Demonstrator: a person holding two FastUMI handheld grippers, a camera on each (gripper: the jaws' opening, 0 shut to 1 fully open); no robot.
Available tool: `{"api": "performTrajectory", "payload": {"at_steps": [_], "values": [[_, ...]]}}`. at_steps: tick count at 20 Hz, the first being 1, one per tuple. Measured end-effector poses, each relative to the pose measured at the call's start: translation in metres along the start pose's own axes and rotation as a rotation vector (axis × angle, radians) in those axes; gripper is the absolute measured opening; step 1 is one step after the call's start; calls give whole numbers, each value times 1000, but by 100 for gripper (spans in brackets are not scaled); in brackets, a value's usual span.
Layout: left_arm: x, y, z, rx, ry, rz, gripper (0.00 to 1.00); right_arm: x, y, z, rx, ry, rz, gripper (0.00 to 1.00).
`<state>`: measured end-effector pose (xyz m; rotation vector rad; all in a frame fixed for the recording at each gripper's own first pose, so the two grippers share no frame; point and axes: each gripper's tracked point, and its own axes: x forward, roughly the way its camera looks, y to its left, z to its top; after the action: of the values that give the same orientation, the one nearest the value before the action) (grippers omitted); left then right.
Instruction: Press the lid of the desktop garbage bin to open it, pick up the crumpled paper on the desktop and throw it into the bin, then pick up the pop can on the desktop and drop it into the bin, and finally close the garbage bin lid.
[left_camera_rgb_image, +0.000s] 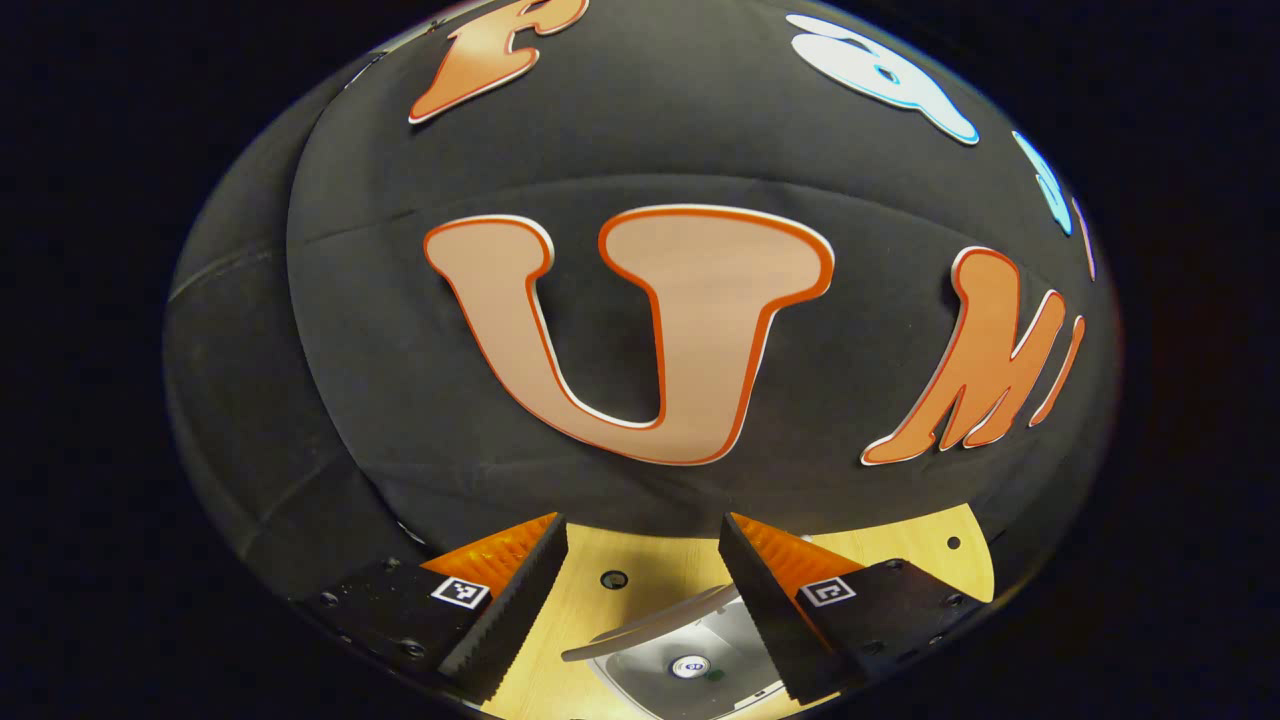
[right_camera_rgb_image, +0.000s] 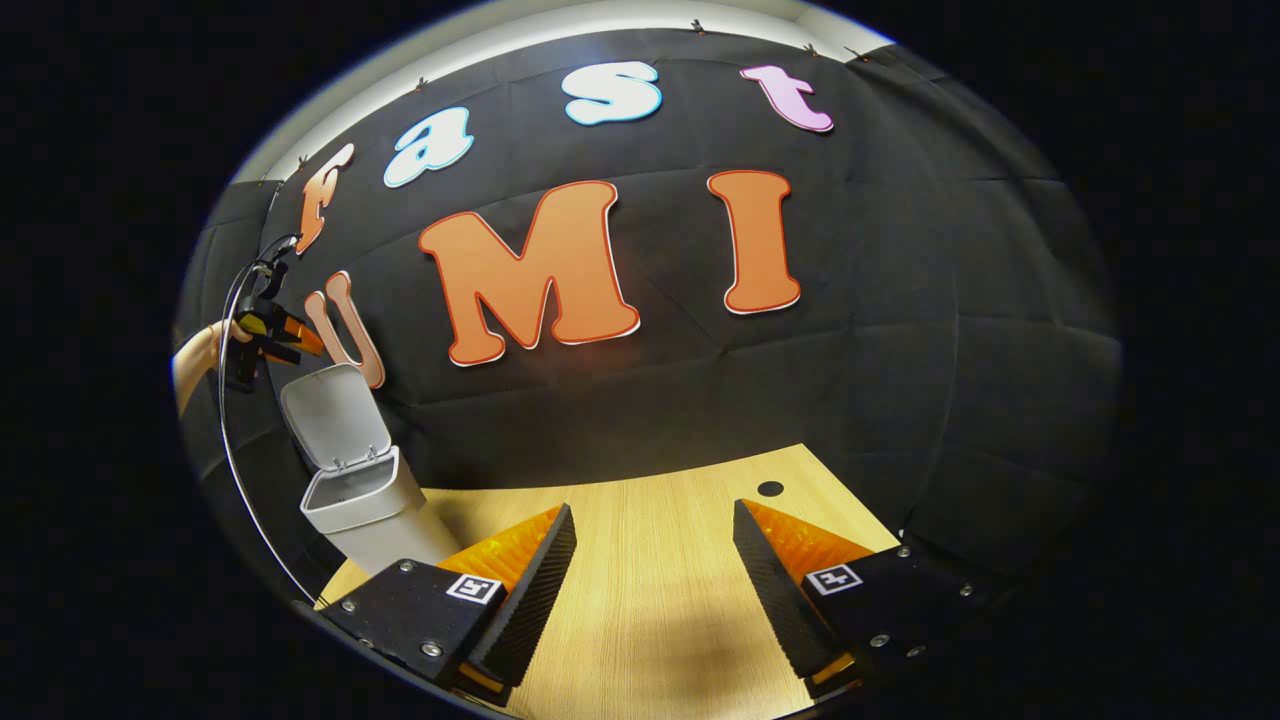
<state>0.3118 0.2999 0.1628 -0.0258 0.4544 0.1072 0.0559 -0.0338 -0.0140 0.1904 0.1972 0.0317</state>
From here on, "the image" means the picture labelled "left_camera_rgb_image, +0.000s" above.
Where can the blue pop can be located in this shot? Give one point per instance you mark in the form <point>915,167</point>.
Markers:
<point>688,666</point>

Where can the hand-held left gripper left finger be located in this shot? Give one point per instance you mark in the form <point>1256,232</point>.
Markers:
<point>515,605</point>

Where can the wooden desktop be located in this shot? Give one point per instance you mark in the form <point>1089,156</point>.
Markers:
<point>640,560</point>

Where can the white desktop garbage bin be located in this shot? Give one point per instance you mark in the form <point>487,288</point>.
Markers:
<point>650,625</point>

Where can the black backdrop cloth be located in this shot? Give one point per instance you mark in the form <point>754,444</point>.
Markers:
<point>640,130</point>

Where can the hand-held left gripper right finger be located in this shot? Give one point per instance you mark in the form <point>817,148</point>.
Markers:
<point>765,610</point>

